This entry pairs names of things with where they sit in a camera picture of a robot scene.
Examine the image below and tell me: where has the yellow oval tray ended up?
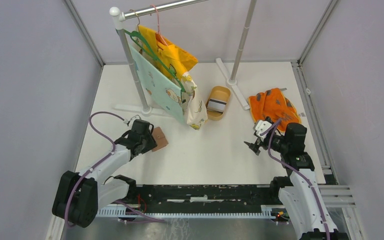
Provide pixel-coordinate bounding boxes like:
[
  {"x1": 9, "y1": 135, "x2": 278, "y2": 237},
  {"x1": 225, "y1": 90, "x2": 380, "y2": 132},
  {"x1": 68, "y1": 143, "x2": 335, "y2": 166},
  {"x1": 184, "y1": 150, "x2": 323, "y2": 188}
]
[{"x1": 205, "y1": 85, "x2": 231, "y2": 121}]

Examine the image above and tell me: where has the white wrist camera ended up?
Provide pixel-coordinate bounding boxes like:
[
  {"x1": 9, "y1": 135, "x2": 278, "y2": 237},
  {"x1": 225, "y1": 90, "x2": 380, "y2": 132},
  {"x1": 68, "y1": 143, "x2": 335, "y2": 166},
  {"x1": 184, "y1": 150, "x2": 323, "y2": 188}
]
[
  {"x1": 253, "y1": 120, "x2": 273, "y2": 138},
  {"x1": 127, "y1": 114, "x2": 142, "y2": 125}
]

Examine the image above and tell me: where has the pink clothes hanger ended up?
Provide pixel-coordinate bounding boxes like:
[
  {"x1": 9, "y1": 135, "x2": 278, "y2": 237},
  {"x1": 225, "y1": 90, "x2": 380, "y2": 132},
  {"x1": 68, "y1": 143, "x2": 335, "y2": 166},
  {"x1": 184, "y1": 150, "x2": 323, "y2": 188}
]
[{"x1": 150, "y1": 4, "x2": 168, "y2": 46}]

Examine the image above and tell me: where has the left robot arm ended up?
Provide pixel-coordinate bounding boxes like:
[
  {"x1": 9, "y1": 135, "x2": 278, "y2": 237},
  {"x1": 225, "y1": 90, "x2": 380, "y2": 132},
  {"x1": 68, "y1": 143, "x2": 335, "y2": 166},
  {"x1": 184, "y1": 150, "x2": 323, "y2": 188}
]
[{"x1": 51, "y1": 119, "x2": 157, "y2": 228}]

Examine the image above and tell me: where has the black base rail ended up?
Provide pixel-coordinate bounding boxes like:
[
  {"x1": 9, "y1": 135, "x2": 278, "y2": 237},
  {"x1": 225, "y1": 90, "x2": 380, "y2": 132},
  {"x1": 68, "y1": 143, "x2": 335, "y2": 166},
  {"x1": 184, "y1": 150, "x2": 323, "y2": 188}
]
[{"x1": 135, "y1": 184, "x2": 283, "y2": 214}]

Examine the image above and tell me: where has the cream printed garment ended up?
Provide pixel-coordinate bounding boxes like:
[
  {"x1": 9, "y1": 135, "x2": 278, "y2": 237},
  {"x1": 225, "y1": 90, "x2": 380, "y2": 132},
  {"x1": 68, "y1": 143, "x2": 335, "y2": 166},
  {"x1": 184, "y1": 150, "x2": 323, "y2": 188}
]
[{"x1": 180, "y1": 71, "x2": 208, "y2": 130}]

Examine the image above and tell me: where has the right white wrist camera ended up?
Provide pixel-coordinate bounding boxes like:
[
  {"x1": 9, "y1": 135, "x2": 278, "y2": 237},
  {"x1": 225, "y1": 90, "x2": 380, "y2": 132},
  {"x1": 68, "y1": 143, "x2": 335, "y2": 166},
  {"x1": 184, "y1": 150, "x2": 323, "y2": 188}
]
[{"x1": 253, "y1": 120, "x2": 273, "y2": 138}]

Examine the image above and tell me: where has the light green printed garment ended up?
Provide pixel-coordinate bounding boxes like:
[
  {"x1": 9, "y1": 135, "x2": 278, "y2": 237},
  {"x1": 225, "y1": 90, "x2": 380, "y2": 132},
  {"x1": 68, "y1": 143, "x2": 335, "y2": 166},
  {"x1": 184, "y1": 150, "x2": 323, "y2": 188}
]
[{"x1": 129, "y1": 45, "x2": 186, "y2": 125}]

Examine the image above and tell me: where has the green clothes hanger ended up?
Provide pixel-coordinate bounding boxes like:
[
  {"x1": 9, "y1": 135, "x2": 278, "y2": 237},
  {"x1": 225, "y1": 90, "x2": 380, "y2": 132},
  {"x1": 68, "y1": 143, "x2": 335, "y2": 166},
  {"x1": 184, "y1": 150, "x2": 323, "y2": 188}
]
[{"x1": 124, "y1": 30, "x2": 186, "y2": 92}]

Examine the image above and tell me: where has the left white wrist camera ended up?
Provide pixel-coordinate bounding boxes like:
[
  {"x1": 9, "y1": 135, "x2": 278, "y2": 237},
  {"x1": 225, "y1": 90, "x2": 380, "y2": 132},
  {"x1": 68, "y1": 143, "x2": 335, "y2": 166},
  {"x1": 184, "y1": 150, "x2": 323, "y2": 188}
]
[{"x1": 127, "y1": 114, "x2": 142, "y2": 125}]

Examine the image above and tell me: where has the yellow garment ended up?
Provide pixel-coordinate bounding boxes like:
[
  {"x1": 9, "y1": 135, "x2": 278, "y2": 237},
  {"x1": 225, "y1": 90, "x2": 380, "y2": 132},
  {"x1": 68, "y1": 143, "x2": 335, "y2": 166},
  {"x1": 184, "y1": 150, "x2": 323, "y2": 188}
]
[{"x1": 138, "y1": 25, "x2": 198, "y2": 84}]

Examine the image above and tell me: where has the white perforated cable tray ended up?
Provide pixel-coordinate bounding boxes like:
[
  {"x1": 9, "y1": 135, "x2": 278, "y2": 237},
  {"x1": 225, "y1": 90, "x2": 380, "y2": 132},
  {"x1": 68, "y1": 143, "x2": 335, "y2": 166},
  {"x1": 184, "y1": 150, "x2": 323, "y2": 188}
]
[{"x1": 96, "y1": 204, "x2": 276, "y2": 220}]

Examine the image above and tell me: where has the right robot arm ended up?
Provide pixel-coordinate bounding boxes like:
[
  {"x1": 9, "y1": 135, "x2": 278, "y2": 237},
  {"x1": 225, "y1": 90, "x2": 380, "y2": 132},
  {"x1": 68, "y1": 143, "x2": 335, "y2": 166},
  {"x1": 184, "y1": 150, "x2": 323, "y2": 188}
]
[{"x1": 246, "y1": 118, "x2": 349, "y2": 240}]

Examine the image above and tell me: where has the white metal clothes rack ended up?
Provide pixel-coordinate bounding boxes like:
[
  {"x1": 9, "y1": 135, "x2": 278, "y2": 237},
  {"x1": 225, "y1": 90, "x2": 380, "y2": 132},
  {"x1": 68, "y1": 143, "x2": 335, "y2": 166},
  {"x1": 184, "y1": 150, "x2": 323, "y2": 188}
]
[{"x1": 109, "y1": 0, "x2": 257, "y2": 117}]

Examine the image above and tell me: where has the white black-striped credit card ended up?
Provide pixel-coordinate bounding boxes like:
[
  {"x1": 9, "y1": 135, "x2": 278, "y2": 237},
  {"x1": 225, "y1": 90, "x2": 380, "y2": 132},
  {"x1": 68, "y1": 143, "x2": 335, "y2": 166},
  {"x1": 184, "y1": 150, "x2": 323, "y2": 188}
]
[{"x1": 206, "y1": 98, "x2": 227, "y2": 114}]

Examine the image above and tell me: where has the orange patterned cloth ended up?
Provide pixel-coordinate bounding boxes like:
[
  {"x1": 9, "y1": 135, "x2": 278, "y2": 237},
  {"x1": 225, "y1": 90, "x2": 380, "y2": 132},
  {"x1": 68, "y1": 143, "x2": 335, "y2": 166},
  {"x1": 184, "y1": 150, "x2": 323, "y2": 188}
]
[{"x1": 247, "y1": 88, "x2": 302, "y2": 133}]

